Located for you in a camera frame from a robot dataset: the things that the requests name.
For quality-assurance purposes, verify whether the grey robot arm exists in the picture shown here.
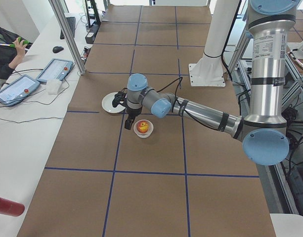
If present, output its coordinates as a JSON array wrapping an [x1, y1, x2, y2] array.
[[123, 0, 298, 165]]

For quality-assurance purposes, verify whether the grey aluminium frame post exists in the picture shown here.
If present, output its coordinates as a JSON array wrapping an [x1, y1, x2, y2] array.
[[49, 0, 86, 75]]

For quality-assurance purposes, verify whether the black computer box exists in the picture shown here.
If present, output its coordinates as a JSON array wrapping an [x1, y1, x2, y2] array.
[[85, 24, 100, 44]]

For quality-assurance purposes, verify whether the blue teach pendant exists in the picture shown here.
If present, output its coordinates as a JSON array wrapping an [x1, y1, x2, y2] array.
[[36, 58, 74, 83], [0, 75, 40, 106]]

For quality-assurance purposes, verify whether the black keyboard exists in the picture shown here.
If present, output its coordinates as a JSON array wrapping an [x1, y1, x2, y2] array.
[[59, 16, 77, 40]]

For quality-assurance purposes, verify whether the far blue teach pendant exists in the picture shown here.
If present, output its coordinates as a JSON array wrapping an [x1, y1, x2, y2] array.
[[36, 58, 74, 83]]

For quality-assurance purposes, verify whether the blue tape line crosswise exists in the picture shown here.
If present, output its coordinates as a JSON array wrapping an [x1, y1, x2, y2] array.
[[44, 166, 259, 178]]

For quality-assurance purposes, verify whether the white tissue pack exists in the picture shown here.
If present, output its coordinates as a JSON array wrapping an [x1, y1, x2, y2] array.
[[46, 79, 62, 95]]

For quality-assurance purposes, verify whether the brown paper table cover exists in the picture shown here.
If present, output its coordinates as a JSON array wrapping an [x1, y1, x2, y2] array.
[[18, 6, 275, 237]]

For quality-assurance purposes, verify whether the seated person's hand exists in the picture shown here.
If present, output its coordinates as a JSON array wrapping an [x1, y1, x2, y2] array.
[[13, 39, 27, 56]]

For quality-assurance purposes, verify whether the red yellow apple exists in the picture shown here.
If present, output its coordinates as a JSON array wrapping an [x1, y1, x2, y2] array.
[[136, 120, 149, 133]]

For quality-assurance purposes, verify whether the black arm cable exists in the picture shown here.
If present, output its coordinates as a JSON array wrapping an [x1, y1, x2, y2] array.
[[116, 76, 221, 130]]

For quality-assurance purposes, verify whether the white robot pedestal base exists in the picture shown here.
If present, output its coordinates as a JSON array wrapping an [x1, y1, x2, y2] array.
[[189, 0, 241, 87]]

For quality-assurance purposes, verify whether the seated person's forearm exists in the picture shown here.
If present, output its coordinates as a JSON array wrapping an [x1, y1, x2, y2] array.
[[8, 51, 25, 69]]

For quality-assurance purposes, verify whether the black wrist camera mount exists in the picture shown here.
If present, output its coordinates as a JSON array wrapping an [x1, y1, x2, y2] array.
[[112, 91, 128, 108]]

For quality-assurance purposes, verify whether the black computer mouse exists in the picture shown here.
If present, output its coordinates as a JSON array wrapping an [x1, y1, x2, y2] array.
[[52, 46, 64, 53]]

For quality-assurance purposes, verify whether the white round plate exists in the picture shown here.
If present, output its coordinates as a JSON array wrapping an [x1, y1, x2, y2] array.
[[101, 92, 125, 114]]

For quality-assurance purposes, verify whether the blue tape line lengthwise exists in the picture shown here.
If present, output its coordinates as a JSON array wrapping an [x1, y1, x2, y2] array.
[[101, 49, 136, 237]]

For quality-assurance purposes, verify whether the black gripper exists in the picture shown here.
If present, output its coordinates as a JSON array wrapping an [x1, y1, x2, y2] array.
[[125, 107, 141, 130]]

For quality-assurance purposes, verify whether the near blue teach pendant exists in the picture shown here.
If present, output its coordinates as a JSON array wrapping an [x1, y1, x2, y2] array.
[[0, 75, 40, 106]]

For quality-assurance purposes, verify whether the red fire extinguisher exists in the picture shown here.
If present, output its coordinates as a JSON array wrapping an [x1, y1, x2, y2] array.
[[0, 197, 25, 217]]

